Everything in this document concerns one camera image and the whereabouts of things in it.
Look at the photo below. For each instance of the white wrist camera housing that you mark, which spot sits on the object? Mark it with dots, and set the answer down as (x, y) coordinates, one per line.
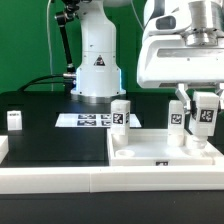
(168, 24)

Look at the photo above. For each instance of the white fiducial marker sheet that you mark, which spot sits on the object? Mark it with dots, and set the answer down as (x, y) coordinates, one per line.
(83, 120)

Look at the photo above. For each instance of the white U-shaped fence wall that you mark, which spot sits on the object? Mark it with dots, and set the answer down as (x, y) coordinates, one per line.
(106, 179)

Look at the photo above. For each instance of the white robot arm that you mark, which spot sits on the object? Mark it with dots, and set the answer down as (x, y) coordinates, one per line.
(98, 76)

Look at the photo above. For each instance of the white square tabletop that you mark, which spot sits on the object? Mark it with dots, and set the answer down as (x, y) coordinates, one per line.
(148, 147)

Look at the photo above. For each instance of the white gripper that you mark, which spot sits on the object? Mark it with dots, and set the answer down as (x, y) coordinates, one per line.
(165, 61)

